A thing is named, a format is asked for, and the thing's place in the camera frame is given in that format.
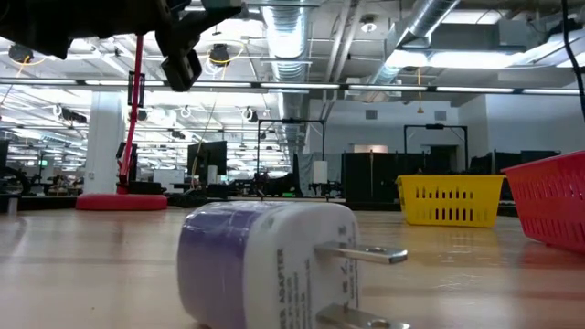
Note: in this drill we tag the red plastic basket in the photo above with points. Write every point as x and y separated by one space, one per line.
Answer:
553 205

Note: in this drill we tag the black partition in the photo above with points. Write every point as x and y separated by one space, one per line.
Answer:
379 176

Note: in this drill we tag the black gantry frame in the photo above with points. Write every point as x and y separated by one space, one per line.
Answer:
436 126
292 121

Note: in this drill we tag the slanted silver ceiling duct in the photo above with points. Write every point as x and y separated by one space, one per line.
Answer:
425 18

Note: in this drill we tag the yellow plastic basket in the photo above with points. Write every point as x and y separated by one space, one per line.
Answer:
450 201

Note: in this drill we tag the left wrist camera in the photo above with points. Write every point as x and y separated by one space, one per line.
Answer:
183 71

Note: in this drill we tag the white box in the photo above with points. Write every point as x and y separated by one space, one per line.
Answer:
320 172

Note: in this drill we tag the white pillar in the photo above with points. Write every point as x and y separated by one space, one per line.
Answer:
105 141

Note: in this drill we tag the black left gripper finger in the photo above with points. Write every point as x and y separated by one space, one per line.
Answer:
205 18

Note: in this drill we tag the black monitor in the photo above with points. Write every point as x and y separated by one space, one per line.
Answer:
208 157

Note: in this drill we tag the red desk lamp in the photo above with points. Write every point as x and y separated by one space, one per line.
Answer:
121 202

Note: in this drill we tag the long ceiling light strip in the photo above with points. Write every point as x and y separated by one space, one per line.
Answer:
297 85

